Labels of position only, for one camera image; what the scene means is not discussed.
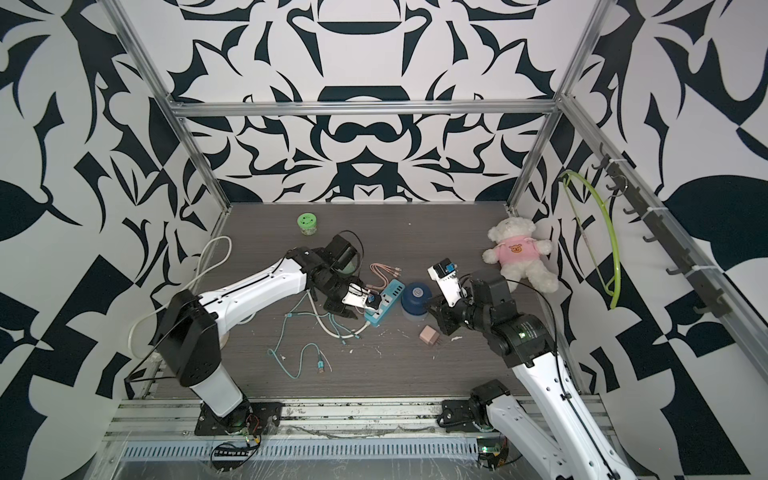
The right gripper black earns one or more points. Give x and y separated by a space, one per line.
442 314

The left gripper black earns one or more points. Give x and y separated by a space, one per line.
342 308

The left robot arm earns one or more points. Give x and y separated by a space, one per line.
189 333

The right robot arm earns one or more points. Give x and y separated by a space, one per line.
571 445

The green lidded round tin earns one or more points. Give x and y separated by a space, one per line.
307 223

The white teddy bear pink shirt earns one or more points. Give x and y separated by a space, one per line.
519 254

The teal power strip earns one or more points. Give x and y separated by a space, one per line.
380 304

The pink charger plug cube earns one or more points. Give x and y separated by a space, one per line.
429 335

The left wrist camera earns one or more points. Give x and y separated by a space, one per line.
361 297

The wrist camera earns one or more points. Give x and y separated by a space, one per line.
361 297
445 275

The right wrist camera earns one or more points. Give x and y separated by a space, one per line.
445 275

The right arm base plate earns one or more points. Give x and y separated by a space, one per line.
460 415

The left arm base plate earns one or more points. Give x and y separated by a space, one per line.
252 419

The black wall hook rail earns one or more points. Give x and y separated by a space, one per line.
666 231

